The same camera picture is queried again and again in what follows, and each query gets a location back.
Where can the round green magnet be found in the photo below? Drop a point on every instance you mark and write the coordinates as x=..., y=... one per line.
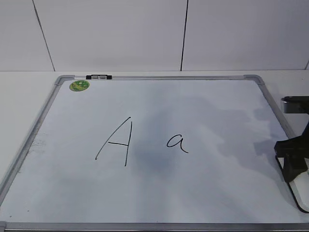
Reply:
x=79, y=85

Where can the white whiteboard eraser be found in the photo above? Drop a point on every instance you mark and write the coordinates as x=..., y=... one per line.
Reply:
x=292, y=198

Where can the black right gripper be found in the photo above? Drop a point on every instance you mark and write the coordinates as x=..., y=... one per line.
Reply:
x=294, y=151

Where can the white board with grey frame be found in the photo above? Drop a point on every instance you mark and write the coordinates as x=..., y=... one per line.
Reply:
x=150, y=154

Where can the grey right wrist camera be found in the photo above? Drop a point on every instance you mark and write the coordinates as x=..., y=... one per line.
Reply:
x=295, y=104

